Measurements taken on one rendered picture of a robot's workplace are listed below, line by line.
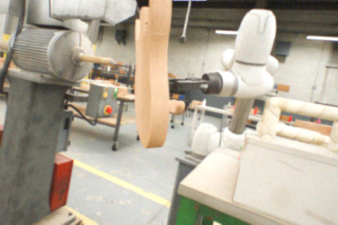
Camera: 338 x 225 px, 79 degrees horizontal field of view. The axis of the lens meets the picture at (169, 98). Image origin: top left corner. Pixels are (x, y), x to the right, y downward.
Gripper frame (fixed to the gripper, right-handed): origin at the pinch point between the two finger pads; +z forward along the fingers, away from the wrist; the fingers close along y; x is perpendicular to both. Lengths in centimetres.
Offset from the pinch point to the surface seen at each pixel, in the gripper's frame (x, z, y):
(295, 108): -3.2, -28.2, -25.0
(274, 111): -4.3, -24.6, -22.5
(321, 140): -14, -45, -20
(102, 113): -25, 19, 65
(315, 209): -24, -30, -32
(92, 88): -10, 25, 68
